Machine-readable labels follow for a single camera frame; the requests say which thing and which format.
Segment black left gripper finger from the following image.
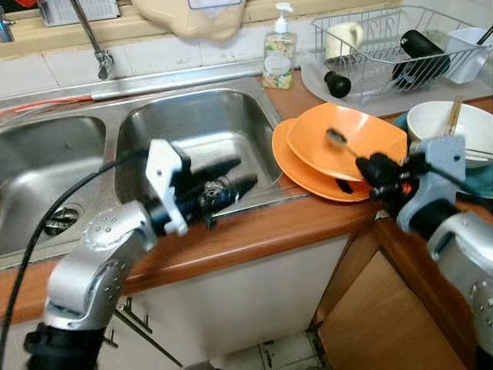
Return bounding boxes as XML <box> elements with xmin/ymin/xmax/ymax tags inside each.
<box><xmin>193</xmin><ymin>156</ymin><xmax>242</xmax><ymax>183</ymax></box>
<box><xmin>212</xmin><ymin>173</ymin><xmax>259</xmax><ymax>210</ymax></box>

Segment stainless steel double sink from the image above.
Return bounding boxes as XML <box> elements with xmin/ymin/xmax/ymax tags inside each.
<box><xmin>0</xmin><ymin>60</ymin><xmax>309</xmax><ymax>271</ymax></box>

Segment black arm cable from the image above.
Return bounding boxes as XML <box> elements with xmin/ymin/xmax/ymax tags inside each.
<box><xmin>0</xmin><ymin>146</ymin><xmax>151</xmax><ymax>348</ymax></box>
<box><xmin>428</xmin><ymin>166</ymin><xmax>493</xmax><ymax>209</ymax></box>

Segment soap pump bottle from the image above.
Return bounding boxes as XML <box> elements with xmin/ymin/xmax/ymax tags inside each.
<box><xmin>262</xmin><ymin>2</ymin><xmax>298</xmax><ymax>90</ymax></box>

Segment black bottle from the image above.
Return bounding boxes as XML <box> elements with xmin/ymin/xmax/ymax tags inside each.
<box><xmin>391</xmin><ymin>29</ymin><xmax>451</xmax><ymax>89</ymax></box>

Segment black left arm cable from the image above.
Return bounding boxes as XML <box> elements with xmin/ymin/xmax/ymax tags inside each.
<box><xmin>0</xmin><ymin>146</ymin><xmax>151</xmax><ymax>348</ymax></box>

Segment brown wooden cabinet door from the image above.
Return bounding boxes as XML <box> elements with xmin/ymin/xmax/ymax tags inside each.
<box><xmin>316</xmin><ymin>220</ymin><xmax>478</xmax><ymax>370</ymax></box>

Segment white bowl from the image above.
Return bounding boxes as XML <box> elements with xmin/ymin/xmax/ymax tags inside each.
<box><xmin>406</xmin><ymin>101</ymin><xmax>493</xmax><ymax>167</ymax></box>

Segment beige bag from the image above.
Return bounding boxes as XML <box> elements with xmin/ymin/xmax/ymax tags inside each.
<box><xmin>131</xmin><ymin>0</ymin><xmax>247</xmax><ymax>41</ymax></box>

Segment orange plate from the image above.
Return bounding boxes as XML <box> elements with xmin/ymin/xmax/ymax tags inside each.
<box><xmin>271</xmin><ymin>118</ymin><xmax>374</xmax><ymax>204</ymax></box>
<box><xmin>287</xmin><ymin>103</ymin><xmax>407</xmax><ymax>182</ymax></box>

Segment white ribbed holder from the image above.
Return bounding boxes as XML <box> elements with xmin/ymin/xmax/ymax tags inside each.
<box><xmin>37</xmin><ymin>0</ymin><xmax>120</xmax><ymax>26</ymax></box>

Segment metal faucet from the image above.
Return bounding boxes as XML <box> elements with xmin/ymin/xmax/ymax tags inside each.
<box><xmin>69</xmin><ymin>0</ymin><xmax>116</xmax><ymax>80</ymax></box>

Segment cream mug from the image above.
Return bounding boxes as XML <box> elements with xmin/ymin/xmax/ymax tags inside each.
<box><xmin>325</xmin><ymin>22</ymin><xmax>364</xmax><ymax>61</ymax></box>

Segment teal plate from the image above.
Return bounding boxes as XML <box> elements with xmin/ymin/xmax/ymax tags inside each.
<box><xmin>393</xmin><ymin>112</ymin><xmax>493</xmax><ymax>200</ymax></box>

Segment white utensil holder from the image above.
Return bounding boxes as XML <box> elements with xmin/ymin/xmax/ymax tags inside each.
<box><xmin>445</xmin><ymin>27</ymin><xmax>492</xmax><ymax>84</ymax></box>

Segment wire dish rack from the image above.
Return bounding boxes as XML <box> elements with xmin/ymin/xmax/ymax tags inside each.
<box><xmin>311</xmin><ymin>6</ymin><xmax>490</xmax><ymax>105</ymax></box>

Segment metal cabinet handle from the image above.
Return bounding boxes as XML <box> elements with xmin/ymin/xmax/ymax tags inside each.
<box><xmin>100</xmin><ymin>328</ymin><xmax>120</xmax><ymax>348</ymax></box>
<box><xmin>117</xmin><ymin>298</ymin><xmax>152</xmax><ymax>334</ymax></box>

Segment wooden chopsticks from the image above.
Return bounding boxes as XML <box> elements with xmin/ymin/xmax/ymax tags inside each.
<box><xmin>445</xmin><ymin>95</ymin><xmax>464</xmax><ymax>138</ymax></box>

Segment grey drain tray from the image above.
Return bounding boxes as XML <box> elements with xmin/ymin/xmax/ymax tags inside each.
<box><xmin>299</xmin><ymin>58</ymin><xmax>493</xmax><ymax>109</ymax></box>

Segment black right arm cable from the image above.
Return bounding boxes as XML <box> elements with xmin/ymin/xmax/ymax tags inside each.
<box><xmin>428</xmin><ymin>166</ymin><xmax>493</xmax><ymax>209</ymax></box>

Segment metal spoon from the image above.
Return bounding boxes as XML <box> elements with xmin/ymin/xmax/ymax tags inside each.
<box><xmin>324</xmin><ymin>128</ymin><xmax>371</xmax><ymax>163</ymax></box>

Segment metal cutlery piece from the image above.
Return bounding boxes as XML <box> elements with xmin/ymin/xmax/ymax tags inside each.
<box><xmin>462</xmin><ymin>146</ymin><xmax>493</xmax><ymax>163</ymax></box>

